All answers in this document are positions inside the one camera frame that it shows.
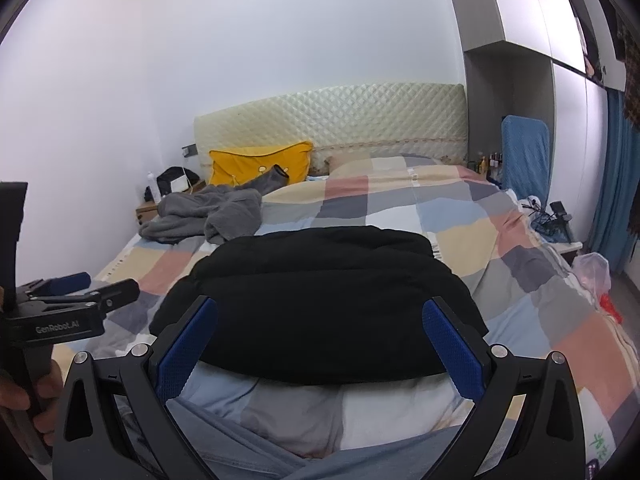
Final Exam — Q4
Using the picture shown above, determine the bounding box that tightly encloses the wooden nightstand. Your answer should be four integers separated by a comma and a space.
135, 199, 168, 228

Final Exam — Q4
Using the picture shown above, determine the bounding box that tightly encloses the checkered pastel blanket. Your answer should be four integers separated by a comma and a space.
50, 154, 640, 466

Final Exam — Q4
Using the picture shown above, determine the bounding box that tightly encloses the grey fleece garment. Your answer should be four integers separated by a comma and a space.
139, 164, 291, 246

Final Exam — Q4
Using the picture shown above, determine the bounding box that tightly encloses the black bag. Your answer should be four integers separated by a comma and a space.
145, 166, 202, 205

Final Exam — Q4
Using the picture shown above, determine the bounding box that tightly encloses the white plastic bag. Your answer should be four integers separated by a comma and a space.
571, 252, 613, 306

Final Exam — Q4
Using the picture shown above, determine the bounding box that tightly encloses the white wardrobe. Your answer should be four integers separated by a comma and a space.
440, 0, 640, 196

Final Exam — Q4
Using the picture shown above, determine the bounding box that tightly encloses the cream quilted headboard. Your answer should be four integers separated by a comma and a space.
194, 83, 467, 183

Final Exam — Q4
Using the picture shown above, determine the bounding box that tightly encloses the blue curtain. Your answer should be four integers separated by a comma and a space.
590, 89, 640, 276

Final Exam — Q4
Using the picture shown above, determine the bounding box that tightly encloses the black device with cables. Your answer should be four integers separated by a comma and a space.
520, 195, 576, 242

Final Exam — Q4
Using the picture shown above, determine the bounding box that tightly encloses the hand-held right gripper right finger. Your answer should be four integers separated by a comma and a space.
421, 296, 587, 480

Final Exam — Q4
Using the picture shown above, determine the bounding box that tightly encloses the person's left hand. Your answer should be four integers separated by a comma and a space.
0, 357, 64, 435

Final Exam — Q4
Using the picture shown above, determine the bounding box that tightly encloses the yellow pillow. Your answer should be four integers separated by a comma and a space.
207, 141, 315, 187

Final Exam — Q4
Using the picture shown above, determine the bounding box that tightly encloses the black puffer jacket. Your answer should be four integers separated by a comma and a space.
149, 225, 490, 387

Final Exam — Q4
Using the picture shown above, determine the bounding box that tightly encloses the white bedside table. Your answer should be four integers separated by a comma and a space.
530, 230, 584, 263

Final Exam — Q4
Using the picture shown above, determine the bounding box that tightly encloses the red plastic bag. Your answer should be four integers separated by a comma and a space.
599, 292, 625, 327

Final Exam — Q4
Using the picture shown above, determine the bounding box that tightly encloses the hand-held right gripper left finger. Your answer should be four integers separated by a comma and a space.
52, 295, 221, 480

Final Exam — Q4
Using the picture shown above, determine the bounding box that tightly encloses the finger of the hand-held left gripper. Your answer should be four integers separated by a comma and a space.
30, 278, 141, 315
17, 272, 92, 302

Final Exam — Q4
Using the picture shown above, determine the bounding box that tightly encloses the row of small bottles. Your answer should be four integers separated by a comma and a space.
469, 150, 505, 176

